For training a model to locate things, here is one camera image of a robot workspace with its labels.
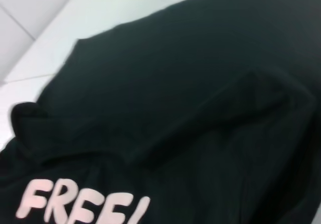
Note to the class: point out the black t-shirt with FREE print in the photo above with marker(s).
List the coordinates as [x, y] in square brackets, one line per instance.
[175, 96]

